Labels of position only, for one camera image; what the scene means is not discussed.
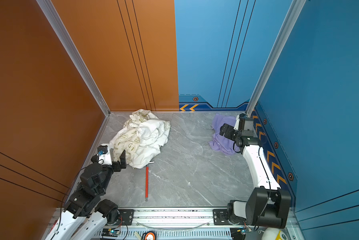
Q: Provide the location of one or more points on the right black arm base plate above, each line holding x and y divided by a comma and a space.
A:
221, 216

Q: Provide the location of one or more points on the aluminium front rail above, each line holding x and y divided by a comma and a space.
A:
177, 223

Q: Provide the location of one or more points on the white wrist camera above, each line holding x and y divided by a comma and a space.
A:
104, 156
240, 122

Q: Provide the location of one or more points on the orange black tape measure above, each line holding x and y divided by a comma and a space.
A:
149, 236

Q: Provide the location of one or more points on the red handled hex key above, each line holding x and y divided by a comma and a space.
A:
147, 180

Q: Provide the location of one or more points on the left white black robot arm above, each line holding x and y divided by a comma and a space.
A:
85, 213

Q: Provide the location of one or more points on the white patterned cloth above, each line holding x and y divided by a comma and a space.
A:
140, 138

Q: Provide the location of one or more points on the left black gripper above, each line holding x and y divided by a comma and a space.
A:
123, 162

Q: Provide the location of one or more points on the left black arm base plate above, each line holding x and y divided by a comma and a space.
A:
125, 216

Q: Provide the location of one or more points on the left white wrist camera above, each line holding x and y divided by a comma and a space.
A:
104, 156

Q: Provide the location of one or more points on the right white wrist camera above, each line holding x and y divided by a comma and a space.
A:
240, 122

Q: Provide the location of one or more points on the purple cloth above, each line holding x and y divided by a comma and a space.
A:
219, 142

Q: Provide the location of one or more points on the green circuit board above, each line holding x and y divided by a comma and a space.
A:
110, 233

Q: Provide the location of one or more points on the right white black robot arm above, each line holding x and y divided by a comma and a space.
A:
268, 204

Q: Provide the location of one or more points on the white plush toy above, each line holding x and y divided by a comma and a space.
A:
274, 234

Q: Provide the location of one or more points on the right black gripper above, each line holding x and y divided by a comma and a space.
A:
229, 131

